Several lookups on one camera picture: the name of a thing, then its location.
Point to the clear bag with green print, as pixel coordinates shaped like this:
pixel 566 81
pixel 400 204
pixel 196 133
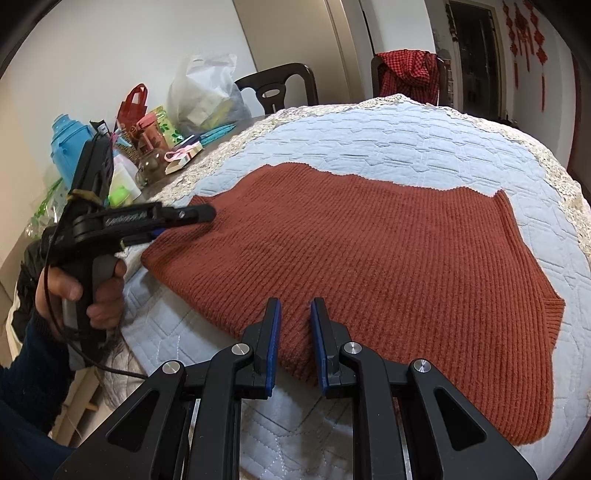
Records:
pixel 46 207

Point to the light blue quilted table cover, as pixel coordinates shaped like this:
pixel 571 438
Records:
pixel 392 143

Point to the blue water bottle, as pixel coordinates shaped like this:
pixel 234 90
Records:
pixel 69 145

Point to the small cream box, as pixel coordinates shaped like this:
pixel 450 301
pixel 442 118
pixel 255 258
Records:
pixel 187 162

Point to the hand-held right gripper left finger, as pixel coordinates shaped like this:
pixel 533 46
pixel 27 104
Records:
pixel 273 350

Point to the red checked garment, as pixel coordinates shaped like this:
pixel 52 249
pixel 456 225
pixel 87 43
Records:
pixel 401 69

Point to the dark wooden chair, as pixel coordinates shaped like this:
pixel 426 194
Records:
pixel 277 74
pixel 443 83

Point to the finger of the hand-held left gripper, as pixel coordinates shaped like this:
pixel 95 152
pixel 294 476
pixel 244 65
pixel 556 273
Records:
pixel 194 214
pixel 143 236

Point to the white plastic bag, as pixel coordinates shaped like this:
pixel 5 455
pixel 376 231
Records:
pixel 203 92

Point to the white plastic bottle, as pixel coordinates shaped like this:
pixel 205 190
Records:
pixel 124 173

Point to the rust knit sweater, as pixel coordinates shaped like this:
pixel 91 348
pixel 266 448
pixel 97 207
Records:
pixel 369 258

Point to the light wooden crate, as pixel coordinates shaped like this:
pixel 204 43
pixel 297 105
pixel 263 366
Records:
pixel 78 406

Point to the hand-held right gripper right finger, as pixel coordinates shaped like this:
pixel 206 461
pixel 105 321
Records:
pixel 322 355

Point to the red knot wall ornament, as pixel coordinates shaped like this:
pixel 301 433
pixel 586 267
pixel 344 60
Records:
pixel 521 27
pixel 541 55

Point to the person's left forearm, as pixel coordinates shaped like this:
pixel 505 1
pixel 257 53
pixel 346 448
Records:
pixel 32 383

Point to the person's left hand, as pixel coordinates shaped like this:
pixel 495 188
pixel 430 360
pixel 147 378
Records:
pixel 60 286

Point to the small green toy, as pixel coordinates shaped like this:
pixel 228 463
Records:
pixel 120 197

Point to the small black packet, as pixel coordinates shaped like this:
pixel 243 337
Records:
pixel 99 127

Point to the red gift bag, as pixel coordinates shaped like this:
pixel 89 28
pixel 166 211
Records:
pixel 129 110

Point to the green patterned packet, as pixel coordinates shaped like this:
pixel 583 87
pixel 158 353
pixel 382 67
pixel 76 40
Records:
pixel 168 127

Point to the black plastic bag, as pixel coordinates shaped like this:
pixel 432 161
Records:
pixel 27 267

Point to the dark entrance door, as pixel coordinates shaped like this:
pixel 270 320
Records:
pixel 475 60

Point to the clear glass jar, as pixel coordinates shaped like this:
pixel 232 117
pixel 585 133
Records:
pixel 150 168

